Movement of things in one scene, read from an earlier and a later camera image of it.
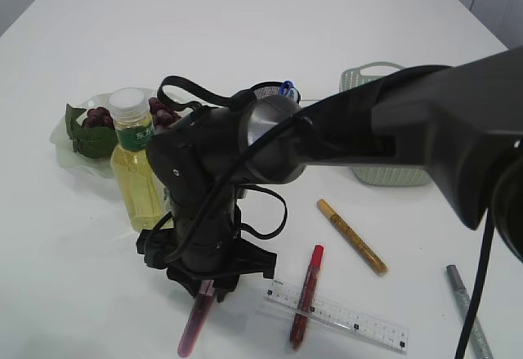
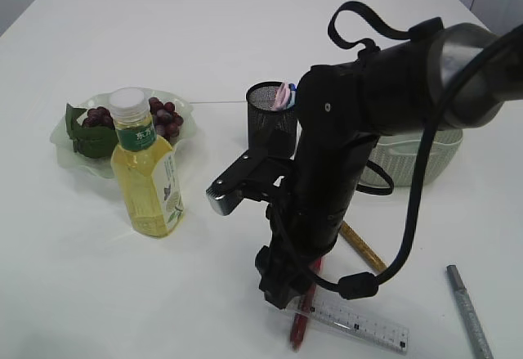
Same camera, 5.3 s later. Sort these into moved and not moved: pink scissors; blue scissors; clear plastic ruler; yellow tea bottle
Moved: pink scissors
Not moved: clear plastic ruler; blue scissors; yellow tea bottle
